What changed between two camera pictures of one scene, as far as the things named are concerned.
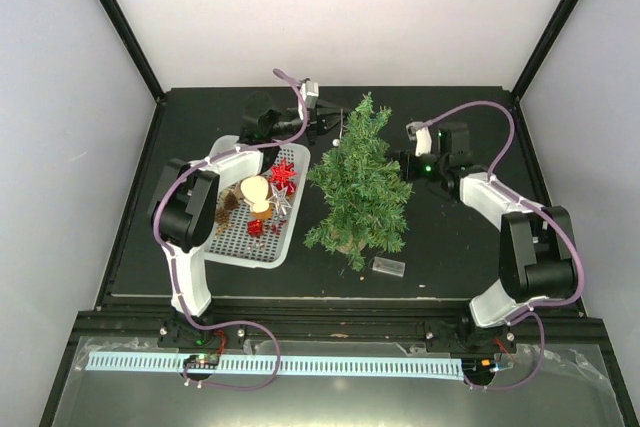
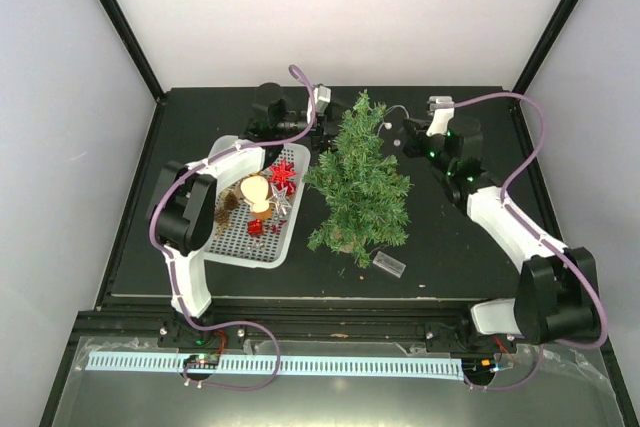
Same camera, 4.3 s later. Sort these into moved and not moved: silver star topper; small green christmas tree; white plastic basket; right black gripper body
Moved: right black gripper body
Not moved: small green christmas tree; white plastic basket; silver star topper
